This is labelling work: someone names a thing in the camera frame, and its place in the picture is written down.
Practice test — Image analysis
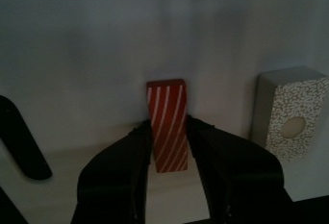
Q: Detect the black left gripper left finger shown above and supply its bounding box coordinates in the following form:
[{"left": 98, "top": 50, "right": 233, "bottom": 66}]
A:
[{"left": 70, "top": 118, "right": 154, "bottom": 224}]

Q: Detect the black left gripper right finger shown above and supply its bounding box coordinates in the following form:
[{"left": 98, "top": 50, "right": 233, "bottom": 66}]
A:
[{"left": 185, "top": 114, "right": 297, "bottom": 224}]

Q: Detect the red striped salmon block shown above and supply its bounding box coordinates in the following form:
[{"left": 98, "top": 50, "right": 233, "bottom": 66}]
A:
[{"left": 146, "top": 79, "right": 190, "bottom": 174}]

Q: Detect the white speckled rice block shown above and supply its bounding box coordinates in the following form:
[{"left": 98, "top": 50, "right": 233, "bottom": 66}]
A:
[{"left": 249, "top": 66, "right": 329, "bottom": 162}]

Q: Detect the black curved handle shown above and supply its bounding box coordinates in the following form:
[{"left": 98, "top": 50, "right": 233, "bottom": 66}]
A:
[{"left": 0, "top": 94, "right": 54, "bottom": 181}]

